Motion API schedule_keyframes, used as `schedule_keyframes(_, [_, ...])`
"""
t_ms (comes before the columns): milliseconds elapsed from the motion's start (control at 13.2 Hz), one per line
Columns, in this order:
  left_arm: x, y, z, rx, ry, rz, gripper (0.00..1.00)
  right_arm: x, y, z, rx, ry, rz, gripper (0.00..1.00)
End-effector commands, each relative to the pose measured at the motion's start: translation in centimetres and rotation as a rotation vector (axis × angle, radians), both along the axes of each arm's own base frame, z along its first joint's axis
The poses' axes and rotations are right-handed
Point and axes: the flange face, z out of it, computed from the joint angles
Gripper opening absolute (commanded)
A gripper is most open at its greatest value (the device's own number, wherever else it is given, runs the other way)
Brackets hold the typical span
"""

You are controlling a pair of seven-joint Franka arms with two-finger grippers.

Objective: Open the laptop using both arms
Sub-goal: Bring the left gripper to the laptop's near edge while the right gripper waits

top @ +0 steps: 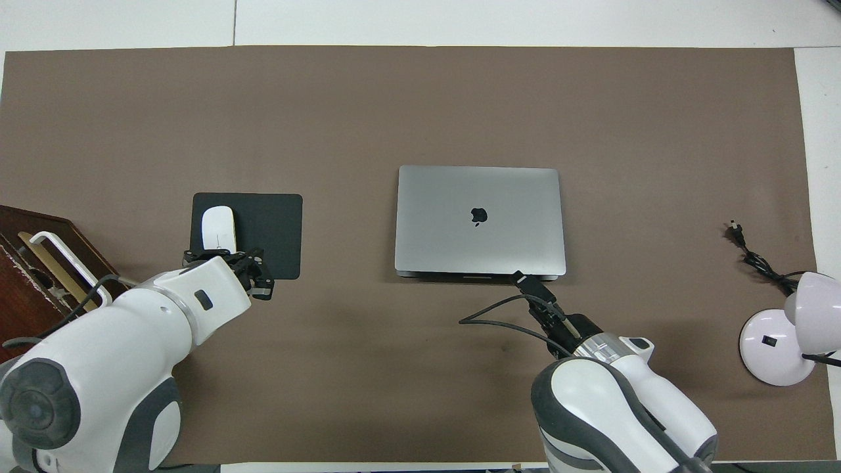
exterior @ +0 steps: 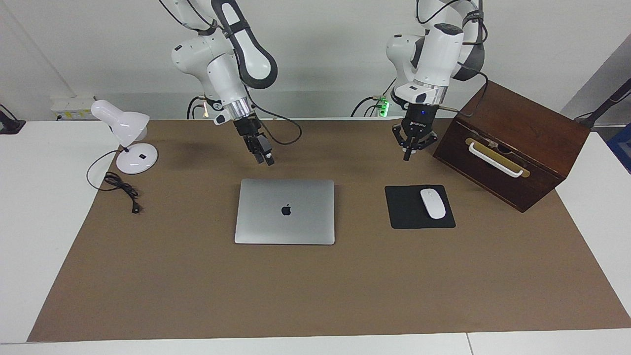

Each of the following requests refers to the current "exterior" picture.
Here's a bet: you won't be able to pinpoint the silver laptop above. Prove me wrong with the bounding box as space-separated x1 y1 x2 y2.
234 178 336 246

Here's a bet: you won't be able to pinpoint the white computer mouse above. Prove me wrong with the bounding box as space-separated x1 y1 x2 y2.
420 188 447 220

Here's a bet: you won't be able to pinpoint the black mouse pad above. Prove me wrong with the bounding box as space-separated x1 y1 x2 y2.
385 185 456 230

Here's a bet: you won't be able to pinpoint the dark wooden box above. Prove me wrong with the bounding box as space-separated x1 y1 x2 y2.
433 80 591 213

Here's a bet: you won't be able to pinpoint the white desk lamp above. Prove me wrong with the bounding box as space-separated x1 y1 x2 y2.
90 100 159 175

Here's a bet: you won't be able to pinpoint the brown paper table mat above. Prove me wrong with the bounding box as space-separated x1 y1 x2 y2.
27 118 631 342

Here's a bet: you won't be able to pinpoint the white power strip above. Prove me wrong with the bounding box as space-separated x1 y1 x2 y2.
51 96 95 121

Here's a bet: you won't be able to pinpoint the black stand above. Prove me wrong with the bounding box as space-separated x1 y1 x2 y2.
574 78 631 130

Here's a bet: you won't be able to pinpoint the blue crate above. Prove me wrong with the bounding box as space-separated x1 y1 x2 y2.
606 123 631 174

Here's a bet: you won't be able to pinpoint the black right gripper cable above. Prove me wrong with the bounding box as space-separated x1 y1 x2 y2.
249 101 303 146

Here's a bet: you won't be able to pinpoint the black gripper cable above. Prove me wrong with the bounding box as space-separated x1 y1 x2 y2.
249 101 303 146
417 0 490 119

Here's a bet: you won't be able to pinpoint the black left arm base cables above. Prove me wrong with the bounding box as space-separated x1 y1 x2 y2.
351 79 397 118

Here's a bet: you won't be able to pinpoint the black arm base cables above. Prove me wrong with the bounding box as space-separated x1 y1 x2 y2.
351 79 397 118
186 96 208 120

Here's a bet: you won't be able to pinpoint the black right arm base cables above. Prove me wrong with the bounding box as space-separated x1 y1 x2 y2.
186 96 208 120

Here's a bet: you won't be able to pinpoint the white box handle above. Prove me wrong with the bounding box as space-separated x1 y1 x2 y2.
467 142 524 178

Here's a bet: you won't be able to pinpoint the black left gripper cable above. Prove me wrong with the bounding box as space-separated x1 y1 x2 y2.
417 0 490 119

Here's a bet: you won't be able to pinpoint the black lamp cable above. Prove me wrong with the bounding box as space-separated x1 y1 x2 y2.
86 149 143 214

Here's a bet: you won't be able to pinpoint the black clamp mount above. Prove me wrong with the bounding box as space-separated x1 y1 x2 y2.
0 105 26 135

